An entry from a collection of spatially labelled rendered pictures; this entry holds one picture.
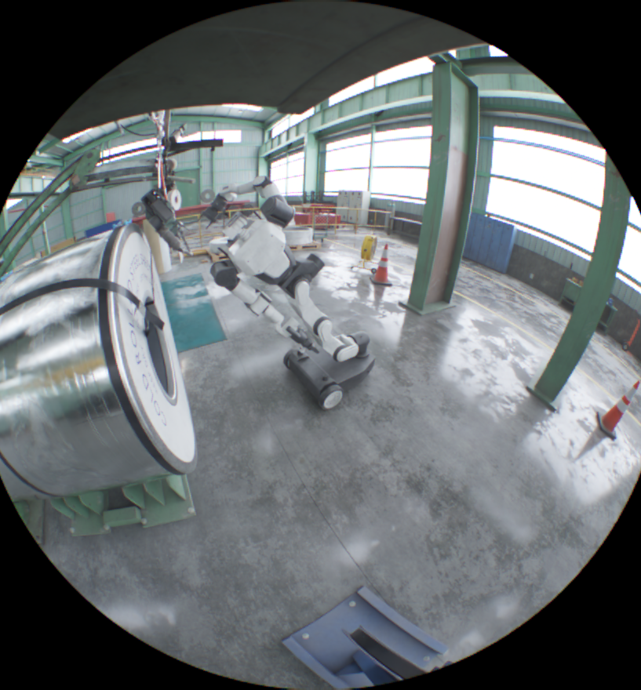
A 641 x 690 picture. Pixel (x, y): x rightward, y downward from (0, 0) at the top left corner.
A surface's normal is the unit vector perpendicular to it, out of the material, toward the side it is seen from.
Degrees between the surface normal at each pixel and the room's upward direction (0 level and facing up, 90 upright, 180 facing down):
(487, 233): 90
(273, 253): 93
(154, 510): 0
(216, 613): 0
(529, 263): 90
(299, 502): 0
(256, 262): 93
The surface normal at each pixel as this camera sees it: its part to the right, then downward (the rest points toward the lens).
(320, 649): 0.04, -0.83
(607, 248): -0.87, 0.25
